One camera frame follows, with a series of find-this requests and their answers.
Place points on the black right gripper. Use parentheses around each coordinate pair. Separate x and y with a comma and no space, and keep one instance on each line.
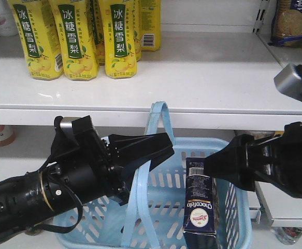
(277,160)

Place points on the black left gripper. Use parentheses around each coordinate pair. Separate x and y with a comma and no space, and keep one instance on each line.
(88,168)

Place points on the light blue plastic basket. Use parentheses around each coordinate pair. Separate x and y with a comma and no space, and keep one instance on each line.
(153,217)

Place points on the dark blue cookie box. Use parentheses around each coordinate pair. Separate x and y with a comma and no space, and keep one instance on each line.
(199,226)

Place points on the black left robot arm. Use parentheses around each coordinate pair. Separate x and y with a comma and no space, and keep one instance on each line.
(24,206)

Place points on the jar on bottom shelf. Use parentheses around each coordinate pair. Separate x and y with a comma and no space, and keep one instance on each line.
(288,235)

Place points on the orange juice bottle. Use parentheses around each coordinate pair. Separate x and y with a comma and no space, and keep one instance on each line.
(7,135)

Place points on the blue cracker package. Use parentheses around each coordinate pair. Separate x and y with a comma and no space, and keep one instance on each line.
(286,27)

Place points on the yellow pear drink bottle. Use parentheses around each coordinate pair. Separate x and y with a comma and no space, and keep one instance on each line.
(39,39)

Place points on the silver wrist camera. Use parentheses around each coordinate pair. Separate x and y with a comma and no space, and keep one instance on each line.
(289,82)
(65,125)

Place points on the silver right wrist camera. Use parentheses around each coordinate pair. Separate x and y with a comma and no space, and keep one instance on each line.
(289,82)

